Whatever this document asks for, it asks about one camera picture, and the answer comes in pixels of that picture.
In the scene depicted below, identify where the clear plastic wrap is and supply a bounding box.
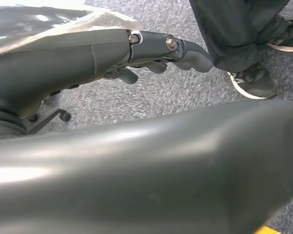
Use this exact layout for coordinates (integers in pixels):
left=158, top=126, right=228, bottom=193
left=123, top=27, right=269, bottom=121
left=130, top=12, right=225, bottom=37
left=0, top=4, right=144, bottom=57

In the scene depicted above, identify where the person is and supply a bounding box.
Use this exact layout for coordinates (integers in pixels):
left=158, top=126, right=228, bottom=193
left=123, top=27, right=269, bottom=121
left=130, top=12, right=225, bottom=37
left=189, top=0, right=293, bottom=100

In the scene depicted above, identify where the yellow floor tape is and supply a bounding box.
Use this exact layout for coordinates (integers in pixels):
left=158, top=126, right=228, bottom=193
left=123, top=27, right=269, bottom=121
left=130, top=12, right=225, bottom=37
left=255, top=226, right=282, bottom=234

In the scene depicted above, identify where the black chair base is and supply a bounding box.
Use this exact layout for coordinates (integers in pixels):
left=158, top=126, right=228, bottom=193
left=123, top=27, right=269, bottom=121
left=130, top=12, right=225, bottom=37
left=27, top=108, right=72, bottom=136

